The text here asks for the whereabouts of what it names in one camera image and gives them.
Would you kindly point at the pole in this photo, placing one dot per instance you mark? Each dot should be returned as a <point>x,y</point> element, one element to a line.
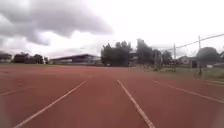
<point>200,53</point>
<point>174,56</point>

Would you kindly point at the white solid lane lines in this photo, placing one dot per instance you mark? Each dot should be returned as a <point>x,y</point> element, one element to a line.
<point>133,101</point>

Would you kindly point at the tall dark tree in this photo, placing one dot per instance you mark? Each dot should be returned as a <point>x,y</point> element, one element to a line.
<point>144,52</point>

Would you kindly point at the grass strip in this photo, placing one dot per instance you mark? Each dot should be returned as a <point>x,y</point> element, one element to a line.
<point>186,71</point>

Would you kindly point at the group of low trees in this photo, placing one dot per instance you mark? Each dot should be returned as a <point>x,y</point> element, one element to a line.
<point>28,58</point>

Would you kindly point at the small low building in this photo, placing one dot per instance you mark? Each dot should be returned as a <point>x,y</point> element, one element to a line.
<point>5,58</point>

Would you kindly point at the dark clump of trees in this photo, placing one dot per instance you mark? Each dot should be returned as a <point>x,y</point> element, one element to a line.
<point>116,55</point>

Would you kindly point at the red running track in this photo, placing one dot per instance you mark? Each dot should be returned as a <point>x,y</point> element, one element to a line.
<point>100,100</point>

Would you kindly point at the long low building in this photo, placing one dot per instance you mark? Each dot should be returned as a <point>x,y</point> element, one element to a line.
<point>75,59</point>

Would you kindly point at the round-crowned tree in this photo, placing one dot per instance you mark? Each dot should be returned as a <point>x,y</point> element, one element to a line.
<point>207,55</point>

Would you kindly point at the small house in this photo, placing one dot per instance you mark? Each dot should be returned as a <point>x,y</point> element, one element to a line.
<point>183,60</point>

